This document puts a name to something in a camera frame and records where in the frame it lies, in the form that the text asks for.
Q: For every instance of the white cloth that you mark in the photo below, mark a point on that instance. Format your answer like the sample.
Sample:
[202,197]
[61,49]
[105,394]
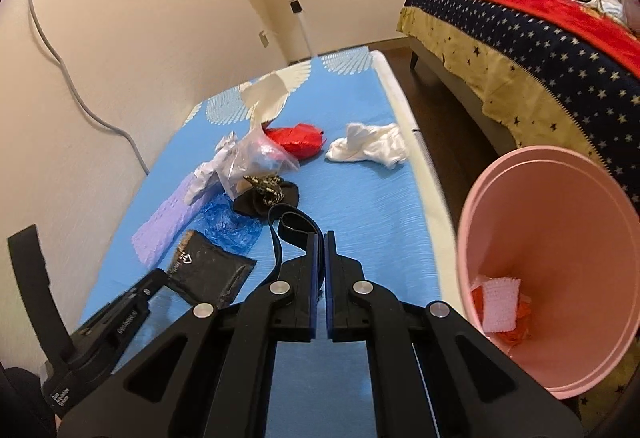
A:
[370,145]

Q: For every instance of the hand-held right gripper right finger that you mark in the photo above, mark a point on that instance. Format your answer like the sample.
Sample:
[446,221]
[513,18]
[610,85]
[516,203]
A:
[330,268]

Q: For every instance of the white foam net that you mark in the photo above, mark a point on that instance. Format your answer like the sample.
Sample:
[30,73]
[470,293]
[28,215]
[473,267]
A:
[500,303]

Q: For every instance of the white paper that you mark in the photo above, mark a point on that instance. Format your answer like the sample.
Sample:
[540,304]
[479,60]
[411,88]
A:
[212,168]

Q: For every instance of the cream paper piece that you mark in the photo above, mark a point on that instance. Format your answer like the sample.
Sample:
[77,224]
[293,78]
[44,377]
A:
[265,98]

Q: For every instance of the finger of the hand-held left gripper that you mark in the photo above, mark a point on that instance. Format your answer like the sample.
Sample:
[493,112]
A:
[147,285]

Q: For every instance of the black cloth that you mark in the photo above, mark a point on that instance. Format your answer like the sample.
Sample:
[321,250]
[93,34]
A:
[250,205]

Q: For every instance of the red blanket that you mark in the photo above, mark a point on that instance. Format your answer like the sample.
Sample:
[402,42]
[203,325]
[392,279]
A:
[525,5]

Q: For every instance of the patterned black hair band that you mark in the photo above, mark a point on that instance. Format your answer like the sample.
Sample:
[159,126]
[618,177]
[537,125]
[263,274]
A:
[265,185]

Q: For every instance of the blue printed mat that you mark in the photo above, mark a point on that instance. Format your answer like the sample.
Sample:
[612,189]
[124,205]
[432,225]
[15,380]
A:
[360,218]

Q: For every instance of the red plastic bag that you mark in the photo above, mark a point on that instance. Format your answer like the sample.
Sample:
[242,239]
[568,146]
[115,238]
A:
[295,140]

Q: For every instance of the orange scraps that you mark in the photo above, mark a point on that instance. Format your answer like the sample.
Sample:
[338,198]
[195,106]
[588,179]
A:
[522,318]

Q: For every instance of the blue plastic shoe cover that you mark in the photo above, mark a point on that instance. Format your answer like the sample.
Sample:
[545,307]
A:
[227,228]

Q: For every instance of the black foil packet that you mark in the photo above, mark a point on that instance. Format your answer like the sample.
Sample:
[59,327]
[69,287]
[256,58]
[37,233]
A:
[212,268]

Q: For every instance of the bed with red starry blanket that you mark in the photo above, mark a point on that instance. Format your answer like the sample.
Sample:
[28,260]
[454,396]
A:
[540,68]

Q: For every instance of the clear plastic bag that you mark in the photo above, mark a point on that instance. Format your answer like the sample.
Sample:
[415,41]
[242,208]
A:
[247,158]

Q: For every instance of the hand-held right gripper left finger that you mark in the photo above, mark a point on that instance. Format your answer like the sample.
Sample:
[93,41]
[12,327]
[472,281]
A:
[316,268]

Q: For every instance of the pink plastic bin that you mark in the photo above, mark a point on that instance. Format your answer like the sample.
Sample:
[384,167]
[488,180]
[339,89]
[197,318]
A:
[560,243]

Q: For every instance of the small white wall outlet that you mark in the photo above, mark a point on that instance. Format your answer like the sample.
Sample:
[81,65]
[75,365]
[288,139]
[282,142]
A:
[264,39]

